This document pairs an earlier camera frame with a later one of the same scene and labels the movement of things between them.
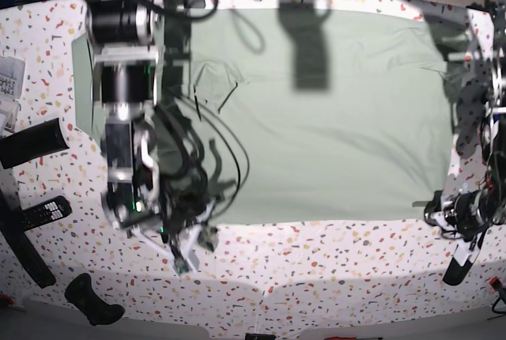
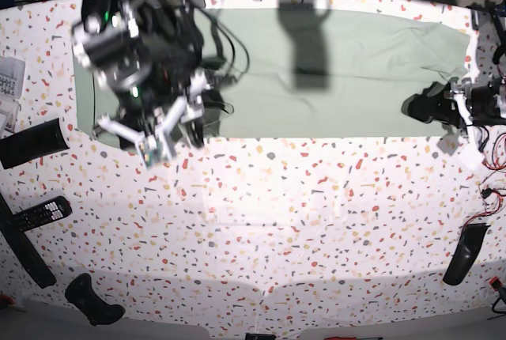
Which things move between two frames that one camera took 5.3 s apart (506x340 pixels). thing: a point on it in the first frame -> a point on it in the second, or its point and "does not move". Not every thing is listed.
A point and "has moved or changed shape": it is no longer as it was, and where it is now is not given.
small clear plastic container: x=9 y=113 does not move
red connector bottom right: x=496 y=283 does not move
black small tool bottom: x=258 y=336 does not move
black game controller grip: x=80 y=293 does not move
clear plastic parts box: x=12 y=77 does not move
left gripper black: x=180 y=203 -> x=159 y=88
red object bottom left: x=7 y=298 does not move
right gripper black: x=471 y=213 -> x=432 y=104
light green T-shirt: x=293 y=115 has moved or changed shape
